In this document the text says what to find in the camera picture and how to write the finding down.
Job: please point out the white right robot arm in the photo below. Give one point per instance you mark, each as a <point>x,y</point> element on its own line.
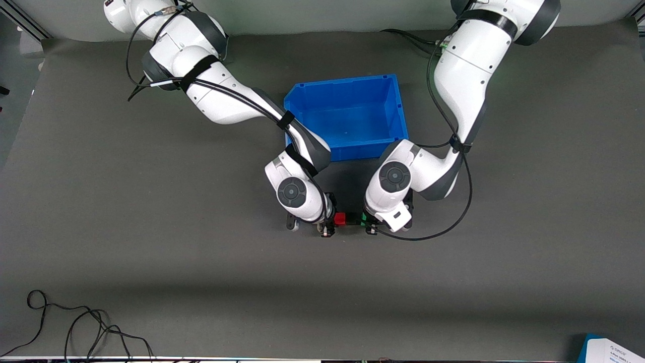
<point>221,96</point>

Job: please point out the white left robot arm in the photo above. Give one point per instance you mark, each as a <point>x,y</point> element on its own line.
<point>468,70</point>

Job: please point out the blue plastic storage bin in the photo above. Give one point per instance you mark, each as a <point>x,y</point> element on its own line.
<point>347,116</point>

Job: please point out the aluminium frame rail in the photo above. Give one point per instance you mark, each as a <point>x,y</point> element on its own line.
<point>639,19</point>
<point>25,19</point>

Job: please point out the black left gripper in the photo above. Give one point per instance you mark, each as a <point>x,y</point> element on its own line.
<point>369,225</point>

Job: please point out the small red cube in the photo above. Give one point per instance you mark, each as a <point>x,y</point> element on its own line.
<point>340,218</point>

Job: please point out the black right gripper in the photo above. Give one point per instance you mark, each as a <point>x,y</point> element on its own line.
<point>330,225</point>

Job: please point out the small green cube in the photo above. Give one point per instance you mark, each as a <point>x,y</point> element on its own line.
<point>363,218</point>

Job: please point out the small black cube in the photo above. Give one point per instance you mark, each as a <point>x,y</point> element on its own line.
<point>352,220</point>

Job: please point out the blue box with white label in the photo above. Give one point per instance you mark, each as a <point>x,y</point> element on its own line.
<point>615,350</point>

